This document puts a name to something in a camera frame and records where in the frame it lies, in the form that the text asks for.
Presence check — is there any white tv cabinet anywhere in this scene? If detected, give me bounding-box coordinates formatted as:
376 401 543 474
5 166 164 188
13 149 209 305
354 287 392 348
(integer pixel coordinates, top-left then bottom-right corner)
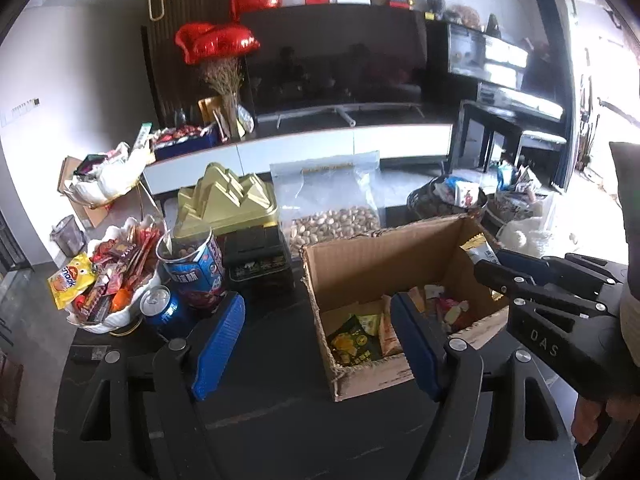
143 124 454 195

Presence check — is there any black piano bench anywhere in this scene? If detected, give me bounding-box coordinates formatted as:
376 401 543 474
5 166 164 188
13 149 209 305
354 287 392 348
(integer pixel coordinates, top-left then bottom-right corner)
515 130 566 183

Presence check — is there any black upright piano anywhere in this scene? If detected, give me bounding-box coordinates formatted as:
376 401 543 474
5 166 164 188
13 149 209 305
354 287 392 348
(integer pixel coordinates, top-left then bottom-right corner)
423 20 567 170

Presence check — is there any blue drink can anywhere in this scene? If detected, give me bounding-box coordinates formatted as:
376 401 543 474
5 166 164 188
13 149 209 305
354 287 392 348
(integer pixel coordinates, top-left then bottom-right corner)
139 285 193 340

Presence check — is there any pink snack packet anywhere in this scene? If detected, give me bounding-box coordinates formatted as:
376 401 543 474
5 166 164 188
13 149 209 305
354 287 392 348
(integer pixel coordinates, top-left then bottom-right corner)
424 285 474 334

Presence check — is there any person's right hand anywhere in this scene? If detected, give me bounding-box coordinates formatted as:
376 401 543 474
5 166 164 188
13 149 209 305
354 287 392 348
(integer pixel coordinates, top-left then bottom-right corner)
570 393 640 446

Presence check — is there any patterned bowl of snacks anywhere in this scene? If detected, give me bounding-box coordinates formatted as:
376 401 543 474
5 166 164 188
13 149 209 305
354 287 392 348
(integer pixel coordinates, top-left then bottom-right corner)
407 176 488 220

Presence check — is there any blue snack gift box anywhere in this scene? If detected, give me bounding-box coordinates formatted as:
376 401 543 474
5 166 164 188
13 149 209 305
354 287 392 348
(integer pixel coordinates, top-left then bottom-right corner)
151 125 219 162

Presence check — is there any blue m&m snack tub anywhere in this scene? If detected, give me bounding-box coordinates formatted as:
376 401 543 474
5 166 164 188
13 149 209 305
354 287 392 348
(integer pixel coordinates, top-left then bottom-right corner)
155 229 227 310

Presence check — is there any black tea tin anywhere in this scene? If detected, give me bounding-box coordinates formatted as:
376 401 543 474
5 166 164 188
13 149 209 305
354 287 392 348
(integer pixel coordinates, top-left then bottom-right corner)
221 226 294 301

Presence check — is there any white plush sheep toy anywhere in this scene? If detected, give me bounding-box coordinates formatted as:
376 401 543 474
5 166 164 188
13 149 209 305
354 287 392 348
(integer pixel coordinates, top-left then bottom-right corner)
497 217 551 258

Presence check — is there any orange paper snack bag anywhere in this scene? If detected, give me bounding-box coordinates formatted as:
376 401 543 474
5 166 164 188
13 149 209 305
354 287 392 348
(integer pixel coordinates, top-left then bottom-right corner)
378 287 425 358

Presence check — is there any bag of pistachios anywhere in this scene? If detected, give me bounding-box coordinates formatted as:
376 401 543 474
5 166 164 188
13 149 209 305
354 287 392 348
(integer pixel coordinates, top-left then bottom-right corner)
270 152 385 258

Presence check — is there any white tiered snack tray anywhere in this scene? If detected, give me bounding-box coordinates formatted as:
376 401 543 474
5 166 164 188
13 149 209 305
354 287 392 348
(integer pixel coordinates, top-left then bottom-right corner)
58 143 166 334

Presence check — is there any dried flower vase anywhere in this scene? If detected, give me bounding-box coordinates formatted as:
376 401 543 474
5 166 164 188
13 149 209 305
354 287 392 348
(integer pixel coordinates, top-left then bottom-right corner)
201 58 255 141

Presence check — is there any dark green cracker packet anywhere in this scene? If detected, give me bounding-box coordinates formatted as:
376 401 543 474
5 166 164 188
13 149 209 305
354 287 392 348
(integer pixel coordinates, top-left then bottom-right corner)
328 315 382 367

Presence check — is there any light green snack packet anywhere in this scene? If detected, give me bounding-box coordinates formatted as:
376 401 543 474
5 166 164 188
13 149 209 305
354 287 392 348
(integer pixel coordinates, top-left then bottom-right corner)
461 233 499 264

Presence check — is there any yellow snack bag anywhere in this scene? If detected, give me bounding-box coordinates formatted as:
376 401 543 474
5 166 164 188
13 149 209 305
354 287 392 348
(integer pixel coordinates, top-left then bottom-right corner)
47 252 96 310

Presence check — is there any brown cardboard box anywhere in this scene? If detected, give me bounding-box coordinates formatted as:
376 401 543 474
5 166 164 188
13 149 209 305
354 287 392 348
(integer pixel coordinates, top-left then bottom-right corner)
300 216 509 402

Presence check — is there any gold pyramid-shaped box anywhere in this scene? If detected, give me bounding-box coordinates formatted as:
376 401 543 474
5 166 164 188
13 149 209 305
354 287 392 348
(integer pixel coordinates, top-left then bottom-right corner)
174 162 279 238

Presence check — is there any large black television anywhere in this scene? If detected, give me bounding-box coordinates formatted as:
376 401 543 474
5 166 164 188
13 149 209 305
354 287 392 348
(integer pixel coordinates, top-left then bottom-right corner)
241 3 427 115

